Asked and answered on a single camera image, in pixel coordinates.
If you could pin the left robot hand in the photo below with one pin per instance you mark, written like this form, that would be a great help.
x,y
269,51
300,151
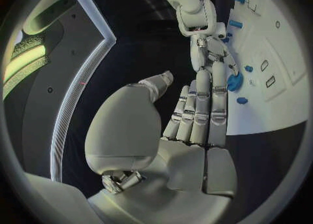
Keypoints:
x,y
181,169

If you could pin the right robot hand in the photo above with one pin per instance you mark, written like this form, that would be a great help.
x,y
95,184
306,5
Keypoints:
x,y
199,55

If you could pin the white task board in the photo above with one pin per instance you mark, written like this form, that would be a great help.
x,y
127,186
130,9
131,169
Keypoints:
x,y
269,71

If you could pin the small blue peg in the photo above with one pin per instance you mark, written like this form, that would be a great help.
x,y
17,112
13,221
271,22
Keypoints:
x,y
226,39

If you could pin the blue gear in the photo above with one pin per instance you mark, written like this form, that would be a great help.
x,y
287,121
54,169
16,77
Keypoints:
x,y
234,83

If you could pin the blue cylinder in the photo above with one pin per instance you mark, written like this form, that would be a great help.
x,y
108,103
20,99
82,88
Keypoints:
x,y
236,24

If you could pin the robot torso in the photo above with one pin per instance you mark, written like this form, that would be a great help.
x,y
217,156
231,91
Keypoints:
x,y
49,110

